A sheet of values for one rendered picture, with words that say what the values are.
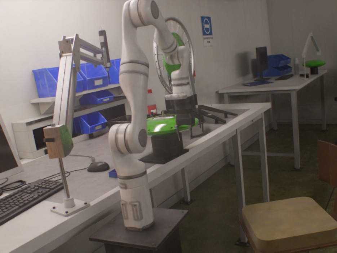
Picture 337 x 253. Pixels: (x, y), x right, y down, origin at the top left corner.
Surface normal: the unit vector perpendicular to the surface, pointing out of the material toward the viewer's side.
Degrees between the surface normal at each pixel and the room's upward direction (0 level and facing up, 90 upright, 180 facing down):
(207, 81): 90
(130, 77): 69
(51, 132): 90
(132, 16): 107
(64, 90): 52
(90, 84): 99
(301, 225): 0
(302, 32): 90
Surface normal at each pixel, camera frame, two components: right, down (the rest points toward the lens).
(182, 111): -0.39, 0.38
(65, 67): -0.14, -0.42
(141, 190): 0.58, 0.10
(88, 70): -0.53, 0.20
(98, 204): 0.84, 0.01
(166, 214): -0.12, -0.97
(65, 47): -0.07, 0.22
